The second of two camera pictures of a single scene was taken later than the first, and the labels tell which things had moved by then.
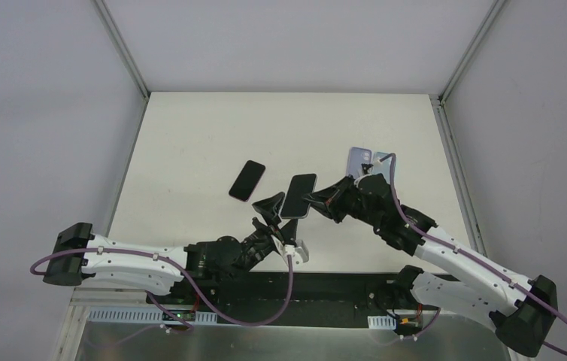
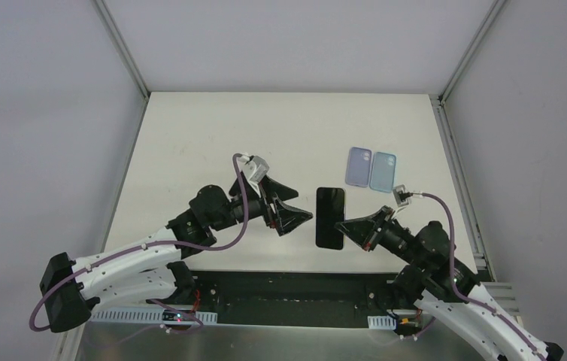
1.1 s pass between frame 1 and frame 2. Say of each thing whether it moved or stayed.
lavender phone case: stayed
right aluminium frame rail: stayed
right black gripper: moved
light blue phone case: stayed
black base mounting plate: stayed
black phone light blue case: moved
